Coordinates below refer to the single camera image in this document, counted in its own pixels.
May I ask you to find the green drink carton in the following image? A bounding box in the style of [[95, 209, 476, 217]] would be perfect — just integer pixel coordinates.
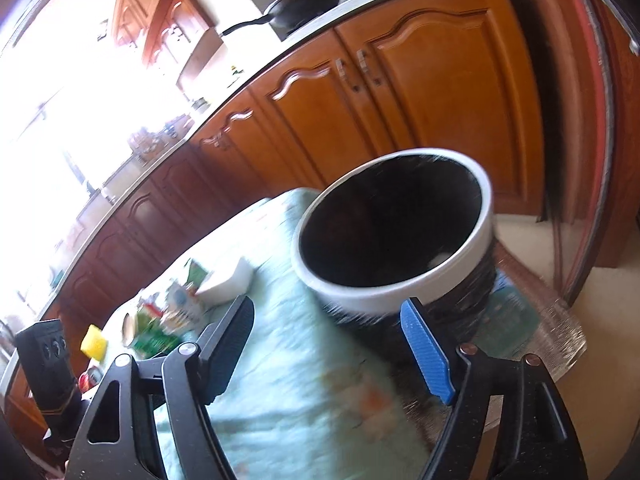
[[186, 259, 212, 288]]

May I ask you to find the wooden cabinet door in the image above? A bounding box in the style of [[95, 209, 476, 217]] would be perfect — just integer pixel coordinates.
[[192, 92, 326, 211], [250, 60, 416, 192], [112, 145, 251, 281], [52, 220, 166, 341], [335, 7, 545, 213]]

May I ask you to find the floral green blanket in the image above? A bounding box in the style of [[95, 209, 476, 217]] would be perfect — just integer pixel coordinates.
[[107, 190, 441, 480]]

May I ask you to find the white rimmed black trash bin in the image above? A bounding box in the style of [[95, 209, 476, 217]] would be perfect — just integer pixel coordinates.
[[291, 147, 498, 348]]

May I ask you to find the yellow sponge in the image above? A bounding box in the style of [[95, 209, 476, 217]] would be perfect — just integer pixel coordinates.
[[81, 324, 109, 362]]

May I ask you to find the beige paper cup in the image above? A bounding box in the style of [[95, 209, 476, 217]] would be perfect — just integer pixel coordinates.
[[121, 311, 140, 348]]

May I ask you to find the black frying pan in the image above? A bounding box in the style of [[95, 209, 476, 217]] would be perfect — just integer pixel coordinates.
[[220, 0, 347, 37]]

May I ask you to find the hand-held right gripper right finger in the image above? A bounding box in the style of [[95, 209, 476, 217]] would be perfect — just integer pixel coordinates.
[[400, 297, 590, 480]]

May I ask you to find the cluster of small jars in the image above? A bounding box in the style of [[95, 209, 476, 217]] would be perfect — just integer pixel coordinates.
[[129, 114, 197, 161]]

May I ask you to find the red can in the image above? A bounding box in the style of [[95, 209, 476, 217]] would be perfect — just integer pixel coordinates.
[[79, 366, 105, 392]]

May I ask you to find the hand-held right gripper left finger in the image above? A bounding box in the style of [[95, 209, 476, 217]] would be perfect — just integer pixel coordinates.
[[65, 295, 256, 480]]

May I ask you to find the white rectangular dish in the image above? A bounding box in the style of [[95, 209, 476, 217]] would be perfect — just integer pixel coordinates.
[[196, 256, 254, 305]]

